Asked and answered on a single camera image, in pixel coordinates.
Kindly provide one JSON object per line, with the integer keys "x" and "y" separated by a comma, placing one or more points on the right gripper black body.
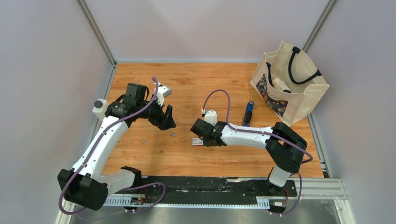
{"x": 206, "y": 143}

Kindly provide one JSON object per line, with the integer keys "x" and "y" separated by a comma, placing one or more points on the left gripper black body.
{"x": 153, "y": 113}

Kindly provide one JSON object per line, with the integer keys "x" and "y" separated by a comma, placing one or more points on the red white staple box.
{"x": 197, "y": 142}

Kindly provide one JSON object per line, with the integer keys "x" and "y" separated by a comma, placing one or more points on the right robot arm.
{"x": 286, "y": 148}

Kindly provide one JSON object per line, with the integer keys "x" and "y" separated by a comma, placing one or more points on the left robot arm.
{"x": 83, "y": 184}

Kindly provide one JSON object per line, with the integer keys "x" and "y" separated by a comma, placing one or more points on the white bottle black cap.
{"x": 99, "y": 109}

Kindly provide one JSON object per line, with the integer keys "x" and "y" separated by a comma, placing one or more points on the white item inside bag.
{"x": 280, "y": 85}

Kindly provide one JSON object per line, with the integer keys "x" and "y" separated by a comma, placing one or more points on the canvas tote bag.
{"x": 293, "y": 66}

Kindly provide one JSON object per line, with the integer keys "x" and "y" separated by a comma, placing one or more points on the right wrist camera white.
{"x": 210, "y": 116}

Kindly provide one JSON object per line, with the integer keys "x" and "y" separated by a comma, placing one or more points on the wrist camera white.
{"x": 210, "y": 116}
{"x": 162, "y": 92}

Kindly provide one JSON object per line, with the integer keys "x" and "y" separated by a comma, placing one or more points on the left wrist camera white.
{"x": 162, "y": 92}

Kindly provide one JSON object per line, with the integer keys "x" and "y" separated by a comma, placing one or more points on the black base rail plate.
{"x": 209, "y": 190}

